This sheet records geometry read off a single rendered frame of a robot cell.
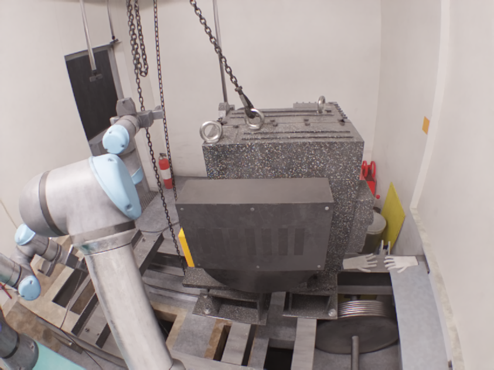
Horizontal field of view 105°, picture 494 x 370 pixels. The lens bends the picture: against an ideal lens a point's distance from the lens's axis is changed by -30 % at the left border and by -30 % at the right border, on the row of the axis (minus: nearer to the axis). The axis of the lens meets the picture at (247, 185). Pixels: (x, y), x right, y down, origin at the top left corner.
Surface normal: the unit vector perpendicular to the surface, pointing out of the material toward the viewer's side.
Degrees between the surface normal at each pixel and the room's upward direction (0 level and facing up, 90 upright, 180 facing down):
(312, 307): 0
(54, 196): 50
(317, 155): 90
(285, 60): 90
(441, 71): 90
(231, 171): 90
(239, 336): 0
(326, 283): 0
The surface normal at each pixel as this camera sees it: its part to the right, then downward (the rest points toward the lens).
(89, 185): 0.18, -0.17
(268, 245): -0.10, 0.55
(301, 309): -0.09, -0.83
